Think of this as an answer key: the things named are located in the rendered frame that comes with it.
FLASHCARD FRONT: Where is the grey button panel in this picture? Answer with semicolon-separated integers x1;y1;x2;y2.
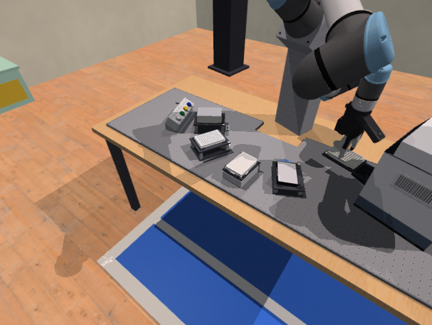
165;98;195;132

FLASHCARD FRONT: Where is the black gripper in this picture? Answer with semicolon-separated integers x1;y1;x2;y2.
333;101;372;160

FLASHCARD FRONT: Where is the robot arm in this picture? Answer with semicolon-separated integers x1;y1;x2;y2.
267;0;394;112

